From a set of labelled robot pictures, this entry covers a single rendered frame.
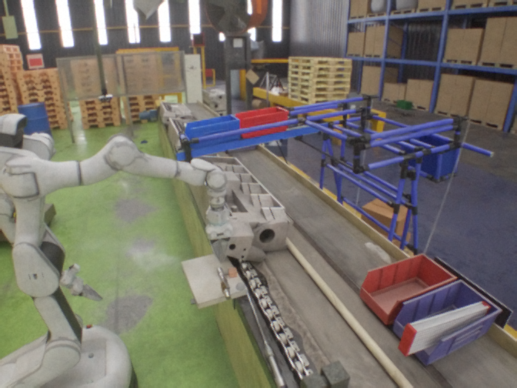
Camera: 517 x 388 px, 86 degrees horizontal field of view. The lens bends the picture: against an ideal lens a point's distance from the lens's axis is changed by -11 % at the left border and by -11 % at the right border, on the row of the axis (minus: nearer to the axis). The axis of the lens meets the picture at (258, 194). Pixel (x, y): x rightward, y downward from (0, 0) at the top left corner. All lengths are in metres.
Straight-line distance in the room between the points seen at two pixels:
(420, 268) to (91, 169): 1.37
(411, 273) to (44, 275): 1.52
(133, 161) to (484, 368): 1.35
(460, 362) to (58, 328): 1.58
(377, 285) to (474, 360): 0.45
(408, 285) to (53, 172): 1.45
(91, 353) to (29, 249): 0.82
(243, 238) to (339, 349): 0.61
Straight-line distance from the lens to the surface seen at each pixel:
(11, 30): 13.87
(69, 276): 1.73
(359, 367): 1.20
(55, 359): 1.65
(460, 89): 11.32
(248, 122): 1.83
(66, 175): 0.99
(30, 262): 1.33
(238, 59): 8.26
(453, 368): 1.31
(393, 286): 1.50
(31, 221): 1.29
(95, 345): 1.93
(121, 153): 0.96
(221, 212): 1.15
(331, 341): 1.24
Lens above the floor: 1.70
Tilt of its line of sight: 25 degrees down
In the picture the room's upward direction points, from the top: straight up
